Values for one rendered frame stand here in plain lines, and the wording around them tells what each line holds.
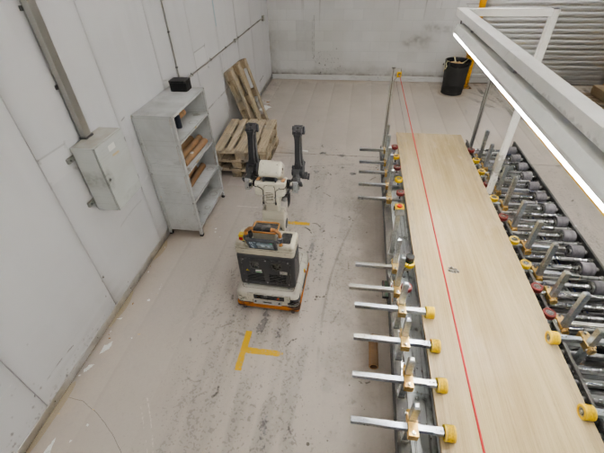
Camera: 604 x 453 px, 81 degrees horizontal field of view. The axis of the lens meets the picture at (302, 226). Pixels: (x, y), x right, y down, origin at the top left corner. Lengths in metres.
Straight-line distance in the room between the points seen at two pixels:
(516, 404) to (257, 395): 1.86
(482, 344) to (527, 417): 0.44
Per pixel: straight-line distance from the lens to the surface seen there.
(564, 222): 4.01
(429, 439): 2.52
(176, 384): 3.45
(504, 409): 2.42
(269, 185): 3.15
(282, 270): 3.28
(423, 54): 9.93
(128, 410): 3.49
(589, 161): 1.36
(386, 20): 9.69
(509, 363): 2.59
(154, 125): 4.02
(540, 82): 1.75
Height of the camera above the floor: 2.90
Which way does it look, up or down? 39 degrees down
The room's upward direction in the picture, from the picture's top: 2 degrees counter-clockwise
